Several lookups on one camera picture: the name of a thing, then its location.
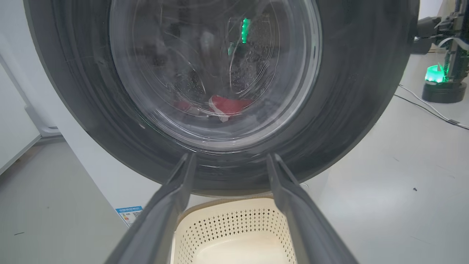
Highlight blue energy label sticker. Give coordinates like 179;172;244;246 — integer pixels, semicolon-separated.
115;206;144;228

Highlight red Bulls basketball jersey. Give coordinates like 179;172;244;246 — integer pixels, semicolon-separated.
208;95;254;122

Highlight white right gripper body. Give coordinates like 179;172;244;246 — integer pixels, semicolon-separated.
425;0;469;83

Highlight white front-load washing machine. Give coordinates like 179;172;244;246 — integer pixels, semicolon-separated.
0;0;330;228

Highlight white panel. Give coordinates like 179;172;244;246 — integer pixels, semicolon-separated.
0;62;41;175

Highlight dark round glass washer door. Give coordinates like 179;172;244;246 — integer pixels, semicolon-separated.
23;0;420;197

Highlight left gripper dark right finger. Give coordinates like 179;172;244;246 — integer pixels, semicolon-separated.
266;153;359;264

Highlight cream perforated laundry basket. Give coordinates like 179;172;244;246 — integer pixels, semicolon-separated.
170;196;297;264

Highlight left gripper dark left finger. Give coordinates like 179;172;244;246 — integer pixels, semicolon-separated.
104;152;197;264

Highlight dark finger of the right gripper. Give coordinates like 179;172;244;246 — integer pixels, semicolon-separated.
417;16;442;37
410;37;435;55

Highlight white floor cable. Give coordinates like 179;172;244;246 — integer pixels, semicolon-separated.
399;85;469;128

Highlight black floor cable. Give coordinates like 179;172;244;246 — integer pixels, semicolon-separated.
394;95;469;130

